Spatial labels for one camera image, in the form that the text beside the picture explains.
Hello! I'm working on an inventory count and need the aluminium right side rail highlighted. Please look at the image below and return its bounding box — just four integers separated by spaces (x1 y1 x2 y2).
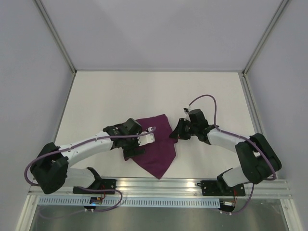
239 73 303 231

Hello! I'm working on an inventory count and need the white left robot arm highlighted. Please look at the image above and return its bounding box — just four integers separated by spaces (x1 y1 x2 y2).
30 118 153 194

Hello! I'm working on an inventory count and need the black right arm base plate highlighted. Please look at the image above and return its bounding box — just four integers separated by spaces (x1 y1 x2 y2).
196 180 246 197

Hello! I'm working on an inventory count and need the aluminium front rail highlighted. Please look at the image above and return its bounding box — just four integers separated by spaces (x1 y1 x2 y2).
28 175 293 199

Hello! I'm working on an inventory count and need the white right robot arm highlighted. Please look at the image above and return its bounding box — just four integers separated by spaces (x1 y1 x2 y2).
169 109 282 195

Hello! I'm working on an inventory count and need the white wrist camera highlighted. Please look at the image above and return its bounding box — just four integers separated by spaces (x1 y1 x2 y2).
137 132 155 146
183 106 191 121

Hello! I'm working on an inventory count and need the aluminium rail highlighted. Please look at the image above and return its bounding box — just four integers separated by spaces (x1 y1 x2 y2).
28 175 293 199
239 73 303 231

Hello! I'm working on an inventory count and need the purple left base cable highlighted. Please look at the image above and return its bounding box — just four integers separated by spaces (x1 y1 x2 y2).
79 187 123 214

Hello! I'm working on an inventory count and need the white slotted cable duct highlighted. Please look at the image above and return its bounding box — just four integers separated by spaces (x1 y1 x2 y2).
38 196 220 208

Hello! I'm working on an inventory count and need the aluminium left frame post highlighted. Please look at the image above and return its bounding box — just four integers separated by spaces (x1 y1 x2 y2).
33 0 77 76

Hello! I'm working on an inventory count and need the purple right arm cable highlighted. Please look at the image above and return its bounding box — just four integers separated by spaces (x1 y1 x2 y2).
188 94 277 181

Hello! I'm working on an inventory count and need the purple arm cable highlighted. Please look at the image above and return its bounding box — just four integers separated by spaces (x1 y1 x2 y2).
24 126 157 186
188 94 277 181

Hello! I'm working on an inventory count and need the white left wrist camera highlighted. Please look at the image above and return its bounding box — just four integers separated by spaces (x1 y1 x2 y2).
137 132 155 146

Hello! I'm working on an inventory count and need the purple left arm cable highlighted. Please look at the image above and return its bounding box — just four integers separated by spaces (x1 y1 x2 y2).
24 126 157 186

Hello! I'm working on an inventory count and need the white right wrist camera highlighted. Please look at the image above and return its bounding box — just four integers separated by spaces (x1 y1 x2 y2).
183 106 191 121

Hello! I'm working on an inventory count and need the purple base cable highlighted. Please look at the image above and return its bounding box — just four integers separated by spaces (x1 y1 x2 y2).
218 182 255 216
79 187 123 214

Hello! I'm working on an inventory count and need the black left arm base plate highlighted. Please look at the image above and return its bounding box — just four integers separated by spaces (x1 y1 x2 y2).
73 179 117 194

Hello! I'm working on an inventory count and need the purple cloth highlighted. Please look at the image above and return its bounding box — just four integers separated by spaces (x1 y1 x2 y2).
131 114 178 179

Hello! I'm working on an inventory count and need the aluminium frame post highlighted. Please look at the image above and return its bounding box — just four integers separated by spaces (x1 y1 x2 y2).
33 0 77 76
242 0 291 77

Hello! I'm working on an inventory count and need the aluminium right frame post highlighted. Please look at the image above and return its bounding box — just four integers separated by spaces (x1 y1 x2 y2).
242 0 291 77

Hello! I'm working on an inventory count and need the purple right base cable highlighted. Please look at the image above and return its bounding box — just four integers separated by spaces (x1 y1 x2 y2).
218 182 255 216

